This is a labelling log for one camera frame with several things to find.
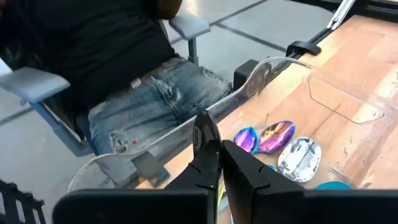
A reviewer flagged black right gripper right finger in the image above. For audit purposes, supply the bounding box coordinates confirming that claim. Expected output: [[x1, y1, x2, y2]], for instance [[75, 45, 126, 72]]
[[221, 139, 398, 224]]

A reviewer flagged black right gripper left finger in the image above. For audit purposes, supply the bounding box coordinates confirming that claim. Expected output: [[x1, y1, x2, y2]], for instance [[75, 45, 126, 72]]
[[52, 139, 223, 224]]

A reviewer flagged purple bowl spoon teal handle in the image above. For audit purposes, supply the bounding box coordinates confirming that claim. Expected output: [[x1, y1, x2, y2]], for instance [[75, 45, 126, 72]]
[[257, 119, 297, 154]]

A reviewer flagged wide clear plastic bin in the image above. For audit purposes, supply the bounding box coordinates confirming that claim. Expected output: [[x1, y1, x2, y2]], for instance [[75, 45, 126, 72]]
[[67, 55, 398, 192]]

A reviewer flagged black edge clamp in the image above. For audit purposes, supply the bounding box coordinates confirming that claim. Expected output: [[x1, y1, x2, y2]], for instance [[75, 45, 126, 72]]
[[233, 58, 261, 91], [285, 40, 323, 57]]

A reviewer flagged person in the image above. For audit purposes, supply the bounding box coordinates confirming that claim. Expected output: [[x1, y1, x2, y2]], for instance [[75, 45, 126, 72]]
[[0, 0, 233, 156]]

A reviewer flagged grey office chair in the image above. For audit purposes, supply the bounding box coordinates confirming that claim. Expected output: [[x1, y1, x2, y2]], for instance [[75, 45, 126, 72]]
[[0, 12, 212, 158]]

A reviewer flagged iridescent bowl spoon thin handle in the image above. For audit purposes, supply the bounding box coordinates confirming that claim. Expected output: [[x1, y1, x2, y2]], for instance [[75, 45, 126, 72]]
[[233, 126, 260, 154]]

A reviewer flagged black slotted frame brace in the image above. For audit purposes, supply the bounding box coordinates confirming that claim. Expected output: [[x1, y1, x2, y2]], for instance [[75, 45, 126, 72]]
[[0, 179, 47, 224]]

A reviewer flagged black aluminium table frame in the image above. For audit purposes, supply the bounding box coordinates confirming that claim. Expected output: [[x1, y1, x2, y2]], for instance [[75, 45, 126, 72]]
[[232, 0, 398, 91]]

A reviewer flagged silver frame bracket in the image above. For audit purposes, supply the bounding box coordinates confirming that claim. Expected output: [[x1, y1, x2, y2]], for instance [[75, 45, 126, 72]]
[[326, 0, 358, 31]]

